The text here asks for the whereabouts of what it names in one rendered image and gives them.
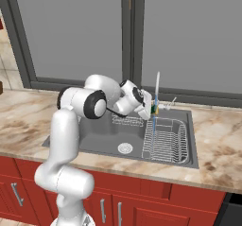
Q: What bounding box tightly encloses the white sink tap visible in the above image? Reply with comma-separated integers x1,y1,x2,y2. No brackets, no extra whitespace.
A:
154,71,178,112

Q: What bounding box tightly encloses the grey framed window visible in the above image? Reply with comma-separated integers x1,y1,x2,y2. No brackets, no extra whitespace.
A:
0,0,242,109

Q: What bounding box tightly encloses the silver cupboard handle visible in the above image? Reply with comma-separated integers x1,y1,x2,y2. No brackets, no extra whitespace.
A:
99,198,107,225
10,182,25,207
116,201,124,226

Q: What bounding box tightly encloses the grey sink basin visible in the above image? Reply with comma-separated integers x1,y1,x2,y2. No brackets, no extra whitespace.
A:
42,104,200,170

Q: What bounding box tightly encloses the blue water stream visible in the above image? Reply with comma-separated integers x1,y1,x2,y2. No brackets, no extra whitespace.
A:
151,113,157,143

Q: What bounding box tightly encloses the white wire sink grid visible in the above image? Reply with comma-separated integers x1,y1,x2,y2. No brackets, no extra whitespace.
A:
111,113,145,128

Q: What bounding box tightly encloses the black dishwasher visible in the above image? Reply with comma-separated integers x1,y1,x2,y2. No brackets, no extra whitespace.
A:
216,192,242,226

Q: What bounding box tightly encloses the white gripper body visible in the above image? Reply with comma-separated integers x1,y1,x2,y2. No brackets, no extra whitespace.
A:
135,89,154,121

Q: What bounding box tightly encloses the white wire dish rack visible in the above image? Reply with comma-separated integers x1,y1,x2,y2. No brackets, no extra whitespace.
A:
141,117,190,165

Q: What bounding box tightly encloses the green and yellow sponge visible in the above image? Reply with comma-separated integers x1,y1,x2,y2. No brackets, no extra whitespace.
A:
150,99,159,115

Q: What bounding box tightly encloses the round silver sink drain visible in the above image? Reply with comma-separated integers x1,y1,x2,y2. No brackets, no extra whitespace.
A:
117,142,134,155

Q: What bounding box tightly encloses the red cupboard door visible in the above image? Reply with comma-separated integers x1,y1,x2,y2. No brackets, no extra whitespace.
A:
112,194,219,226
0,172,42,226
43,188,114,226

